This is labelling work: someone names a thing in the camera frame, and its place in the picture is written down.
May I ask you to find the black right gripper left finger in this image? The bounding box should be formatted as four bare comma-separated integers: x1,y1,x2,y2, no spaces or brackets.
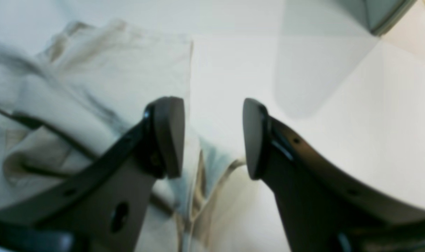
0,96,185,252

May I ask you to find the grey t-shirt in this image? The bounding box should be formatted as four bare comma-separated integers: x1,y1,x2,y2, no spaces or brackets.
0,20,245,252

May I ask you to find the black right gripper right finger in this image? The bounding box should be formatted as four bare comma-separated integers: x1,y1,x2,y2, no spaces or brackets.
243,98,425,252

